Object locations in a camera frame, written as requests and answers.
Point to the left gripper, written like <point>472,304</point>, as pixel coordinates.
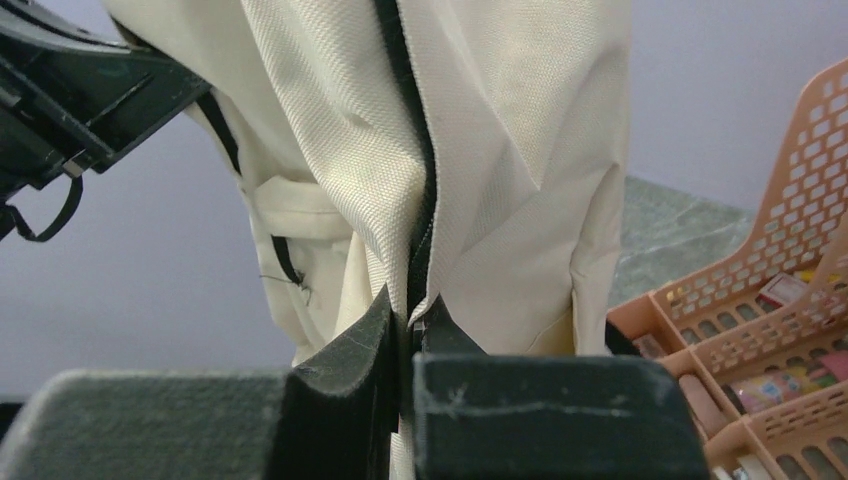
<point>74,101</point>

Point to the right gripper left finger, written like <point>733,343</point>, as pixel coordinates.
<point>330,417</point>

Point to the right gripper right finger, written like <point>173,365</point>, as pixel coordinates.
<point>482,416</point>

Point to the beige canvas backpack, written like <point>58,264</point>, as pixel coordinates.
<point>469,151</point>

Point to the orange plastic file organizer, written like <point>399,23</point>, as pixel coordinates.
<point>758,340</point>

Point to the pink cartoon container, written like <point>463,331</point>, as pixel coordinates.
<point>775,387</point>

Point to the red white small box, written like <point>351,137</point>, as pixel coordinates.
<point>783,289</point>

